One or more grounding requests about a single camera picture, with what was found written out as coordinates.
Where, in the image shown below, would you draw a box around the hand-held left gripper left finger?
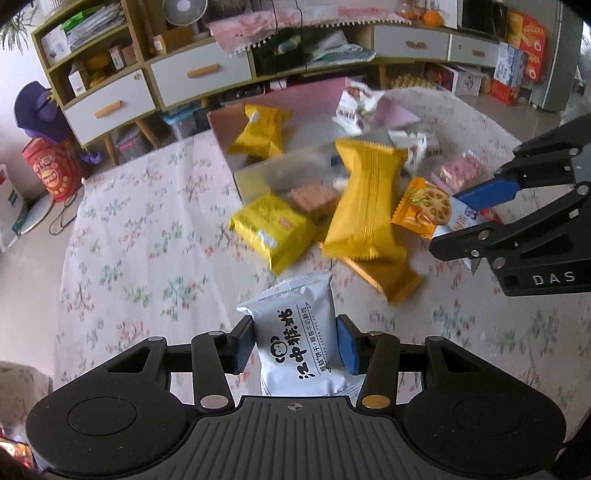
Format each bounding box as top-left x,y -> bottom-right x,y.
104,316 -> 254,412

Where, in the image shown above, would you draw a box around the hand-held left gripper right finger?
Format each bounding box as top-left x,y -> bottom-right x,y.
337,315 -> 485,412

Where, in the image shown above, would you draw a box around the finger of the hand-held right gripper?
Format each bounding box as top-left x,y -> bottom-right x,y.
455,115 -> 591,214
429,182 -> 591,271

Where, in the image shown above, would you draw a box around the pink snack packet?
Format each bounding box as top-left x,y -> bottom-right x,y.
434,154 -> 485,192

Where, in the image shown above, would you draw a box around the orange lotus root snack packet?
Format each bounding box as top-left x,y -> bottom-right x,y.
392,176 -> 504,278

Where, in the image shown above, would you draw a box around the white snack packet black print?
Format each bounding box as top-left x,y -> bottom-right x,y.
236,271 -> 356,398

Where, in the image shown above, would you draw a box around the golden orange snack packet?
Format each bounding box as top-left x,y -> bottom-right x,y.
344,256 -> 426,306

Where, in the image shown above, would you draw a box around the white green snack packet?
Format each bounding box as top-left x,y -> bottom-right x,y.
388,129 -> 441,174

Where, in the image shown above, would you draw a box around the large yellow snack packet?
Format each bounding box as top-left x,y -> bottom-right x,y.
322,138 -> 409,263

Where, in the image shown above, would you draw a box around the yellow snack packet white label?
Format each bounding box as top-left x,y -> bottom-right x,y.
229,193 -> 317,274

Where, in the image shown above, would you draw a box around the white pecan cookie packet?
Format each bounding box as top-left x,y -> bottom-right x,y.
333,88 -> 386,134

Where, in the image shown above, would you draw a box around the plain yellow snack packet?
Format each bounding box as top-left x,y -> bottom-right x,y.
229,104 -> 293,160

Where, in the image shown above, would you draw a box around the pink cardboard box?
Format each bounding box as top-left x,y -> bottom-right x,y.
206,78 -> 421,208

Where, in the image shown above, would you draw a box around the red carton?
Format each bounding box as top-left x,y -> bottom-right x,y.
489,78 -> 520,107

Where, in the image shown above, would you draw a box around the white red printed box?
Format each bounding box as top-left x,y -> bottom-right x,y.
427,62 -> 490,97

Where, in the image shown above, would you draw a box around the blue white carton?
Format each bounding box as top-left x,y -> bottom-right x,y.
494,42 -> 527,88

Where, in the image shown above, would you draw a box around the yellow egg tray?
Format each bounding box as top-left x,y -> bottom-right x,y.
387,74 -> 437,90

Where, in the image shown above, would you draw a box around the small white drawer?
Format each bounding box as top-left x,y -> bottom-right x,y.
449,33 -> 500,69

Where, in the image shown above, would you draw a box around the brown biscuit snack packet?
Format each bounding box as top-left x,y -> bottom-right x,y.
288,181 -> 342,227

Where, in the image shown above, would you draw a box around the grey refrigerator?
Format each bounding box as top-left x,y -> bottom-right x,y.
531,0 -> 587,112

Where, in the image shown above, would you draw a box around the floral tablecloth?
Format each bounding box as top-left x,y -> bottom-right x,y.
53,88 -> 591,462

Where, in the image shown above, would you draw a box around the orange red gift box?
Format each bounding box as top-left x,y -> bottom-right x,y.
505,10 -> 548,84

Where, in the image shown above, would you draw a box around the black microwave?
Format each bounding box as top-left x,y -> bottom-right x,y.
462,0 -> 506,40

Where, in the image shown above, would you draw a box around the clear bag of small oranges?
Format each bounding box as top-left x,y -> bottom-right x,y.
397,2 -> 428,24

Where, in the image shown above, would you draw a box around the folded cloths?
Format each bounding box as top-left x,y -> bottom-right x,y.
307,30 -> 377,63

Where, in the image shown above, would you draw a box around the beige floral cushion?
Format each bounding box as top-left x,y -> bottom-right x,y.
0,362 -> 54,418

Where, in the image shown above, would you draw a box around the blue lid storage bin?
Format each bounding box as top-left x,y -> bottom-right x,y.
161,105 -> 208,139

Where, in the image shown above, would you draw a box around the clear storage bin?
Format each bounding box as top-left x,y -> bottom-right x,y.
113,124 -> 153,155

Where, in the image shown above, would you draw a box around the white round plate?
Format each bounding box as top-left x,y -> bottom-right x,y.
14,191 -> 56,236

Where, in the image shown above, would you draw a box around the red printed gift bag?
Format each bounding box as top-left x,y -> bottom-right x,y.
21,137 -> 86,203

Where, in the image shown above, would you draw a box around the white shopping bag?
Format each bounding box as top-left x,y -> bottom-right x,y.
0,164 -> 29,252

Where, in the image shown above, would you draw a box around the white drawer with sticker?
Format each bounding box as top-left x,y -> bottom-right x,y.
62,69 -> 157,147

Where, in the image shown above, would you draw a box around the wide white drawer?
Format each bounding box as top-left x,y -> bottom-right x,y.
148,44 -> 254,109

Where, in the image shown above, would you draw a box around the pink tasselled cloth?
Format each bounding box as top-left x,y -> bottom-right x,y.
205,7 -> 416,58

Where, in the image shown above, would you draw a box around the purple plush toy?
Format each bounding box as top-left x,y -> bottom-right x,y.
13,80 -> 105,164

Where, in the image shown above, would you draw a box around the yellow toy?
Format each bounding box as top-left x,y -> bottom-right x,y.
85,53 -> 114,88

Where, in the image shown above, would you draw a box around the wooden tv cabinet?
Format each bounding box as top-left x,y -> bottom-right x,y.
31,0 -> 497,164

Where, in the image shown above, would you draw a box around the white desk fan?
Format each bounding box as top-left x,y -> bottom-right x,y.
161,0 -> 211,42

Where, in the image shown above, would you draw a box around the stack of papers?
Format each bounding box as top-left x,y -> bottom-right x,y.
62,2 -> 127,51

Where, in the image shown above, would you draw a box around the white appliance box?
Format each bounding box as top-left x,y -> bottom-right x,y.
41,25 -> 72,64

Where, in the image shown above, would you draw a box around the green houseplant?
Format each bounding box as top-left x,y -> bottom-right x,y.
0,7 -> 40,44

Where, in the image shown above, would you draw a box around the black looped cable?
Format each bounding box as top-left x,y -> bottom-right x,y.
48,191 -> 79,236

